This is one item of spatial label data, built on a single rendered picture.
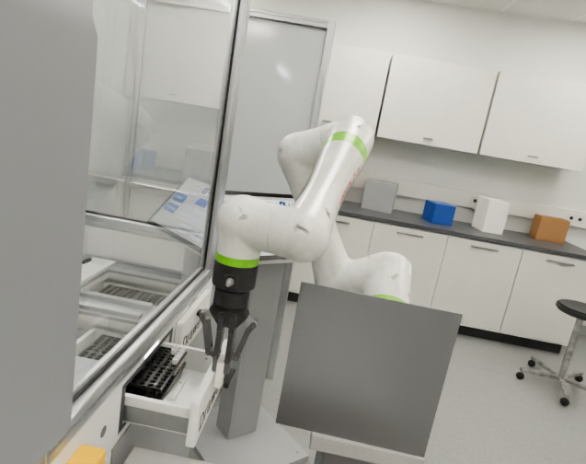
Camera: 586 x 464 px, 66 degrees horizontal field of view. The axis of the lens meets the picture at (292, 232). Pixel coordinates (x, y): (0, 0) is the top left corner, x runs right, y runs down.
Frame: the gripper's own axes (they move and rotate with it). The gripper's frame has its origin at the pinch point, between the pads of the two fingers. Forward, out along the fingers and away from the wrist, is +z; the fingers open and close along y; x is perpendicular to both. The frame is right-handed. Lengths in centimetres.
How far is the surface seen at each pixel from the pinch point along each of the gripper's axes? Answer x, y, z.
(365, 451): 8.7, 37.1, 18.6
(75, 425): -29.0, -16.9, -2.9
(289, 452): 94, 22, 90
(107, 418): -17.3, -17.1, 3.9
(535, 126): 321, 182, -92
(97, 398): -21.3, -17.4, -2.9
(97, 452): -27.7, -13.5, 2.3
